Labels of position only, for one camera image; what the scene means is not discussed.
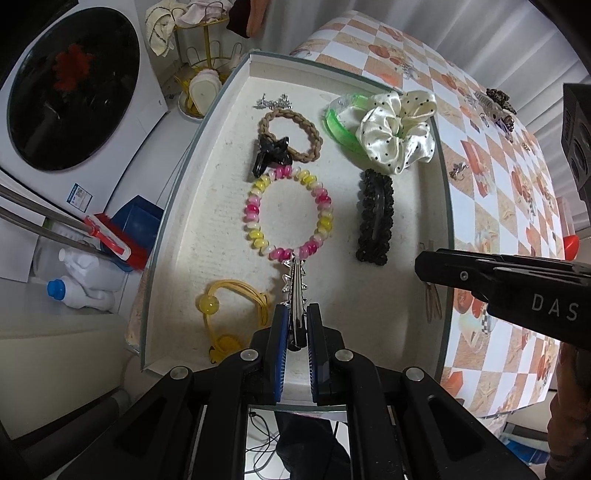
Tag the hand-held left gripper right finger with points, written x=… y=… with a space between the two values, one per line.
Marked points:
x=315 y=360

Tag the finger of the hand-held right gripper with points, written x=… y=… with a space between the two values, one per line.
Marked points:
x=452 y=272

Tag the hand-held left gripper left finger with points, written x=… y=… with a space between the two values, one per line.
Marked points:
x=280 y=360

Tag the silver zigzag hair clip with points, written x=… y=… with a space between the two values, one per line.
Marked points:
x=294 y=295

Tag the black beaded hair clip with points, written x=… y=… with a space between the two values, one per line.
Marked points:
x=375 y=217

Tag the grey jewelry box white lining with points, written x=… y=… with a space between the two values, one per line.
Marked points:
x=207 y=230

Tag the cream polka dot scrunchie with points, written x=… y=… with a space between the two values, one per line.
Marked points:
x=392 y=134

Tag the small black hair clip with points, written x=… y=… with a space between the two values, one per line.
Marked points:
x=270 y=152

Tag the person's right forearm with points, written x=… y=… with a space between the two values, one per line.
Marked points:
x=575 y=401

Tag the small wooden clip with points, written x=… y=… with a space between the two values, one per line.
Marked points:
x=434 y=302

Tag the red plastic object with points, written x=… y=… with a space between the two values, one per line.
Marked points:
x=571 y=247

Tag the checkered printed tablecloth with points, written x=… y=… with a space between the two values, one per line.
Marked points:
x=508 y=221

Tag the person's leg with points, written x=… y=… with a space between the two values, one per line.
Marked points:
x=309 y=447

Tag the dark brown lace hair clip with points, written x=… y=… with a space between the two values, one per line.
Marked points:
x=503 y=98

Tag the blue dustpan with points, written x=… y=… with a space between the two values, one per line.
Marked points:
x=138 y=217

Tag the red brush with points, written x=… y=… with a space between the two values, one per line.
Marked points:
x=111 y=237

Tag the white bottle blue cap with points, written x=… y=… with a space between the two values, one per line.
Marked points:
x=78 y=286

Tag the white slippers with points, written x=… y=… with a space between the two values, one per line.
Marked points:
x=203 y=92

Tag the white washing machine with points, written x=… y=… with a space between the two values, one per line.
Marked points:
x=147 y=106

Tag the yellow metal rack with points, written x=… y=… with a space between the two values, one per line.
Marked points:
x=210 y=50

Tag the brown slippers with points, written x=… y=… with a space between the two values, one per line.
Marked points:
x=249 y=18

